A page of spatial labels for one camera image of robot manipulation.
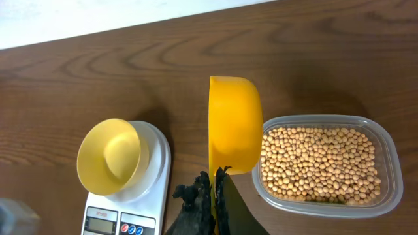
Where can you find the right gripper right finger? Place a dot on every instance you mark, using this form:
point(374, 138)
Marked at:
point(233, 216)

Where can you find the yellow plastic bowl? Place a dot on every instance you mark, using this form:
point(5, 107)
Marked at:
point(112, 156)

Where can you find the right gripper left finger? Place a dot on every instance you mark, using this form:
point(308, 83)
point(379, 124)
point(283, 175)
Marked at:
point(195, 217)

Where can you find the yellow measuring scoop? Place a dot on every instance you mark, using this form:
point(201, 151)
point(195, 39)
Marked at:
point(235, 128)

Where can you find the white digital kitchen scale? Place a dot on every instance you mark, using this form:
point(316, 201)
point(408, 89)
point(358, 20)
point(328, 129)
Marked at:
point(139, 209)

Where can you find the clear plastic container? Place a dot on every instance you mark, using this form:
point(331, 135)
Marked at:
point(387, 165)

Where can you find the soybeans in container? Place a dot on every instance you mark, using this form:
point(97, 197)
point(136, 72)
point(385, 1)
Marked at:
point(334, 165)

